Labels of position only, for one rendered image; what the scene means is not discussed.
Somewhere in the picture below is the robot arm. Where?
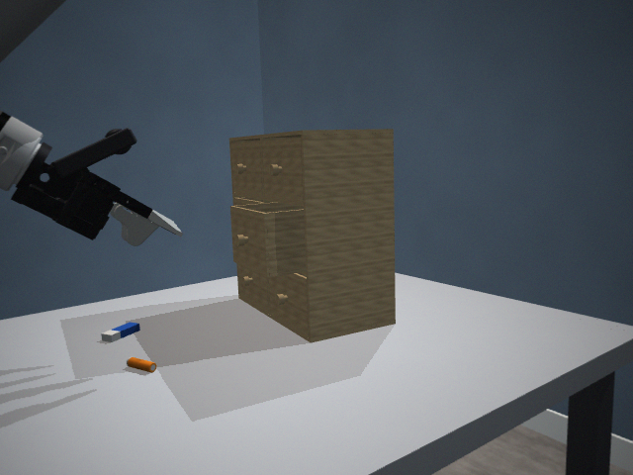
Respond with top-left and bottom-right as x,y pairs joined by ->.
0,0 -> 136,191

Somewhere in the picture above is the brown wooden chest of drawers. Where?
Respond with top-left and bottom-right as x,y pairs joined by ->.
229,129 -> 396,343

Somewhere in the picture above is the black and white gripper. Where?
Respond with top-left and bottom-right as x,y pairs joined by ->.
11,142 -> 183,246

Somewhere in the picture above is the brown wooden drawer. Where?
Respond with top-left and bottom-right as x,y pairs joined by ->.
238,264 -> 269,314
231,142 -> 263,197
230,202 -> 307,277
262,138 -> 304,203
234,197 -> 263,206
269,273 -> 309,338

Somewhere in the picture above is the blue and white eraser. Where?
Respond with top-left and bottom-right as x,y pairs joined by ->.
101,323 -> 140,342

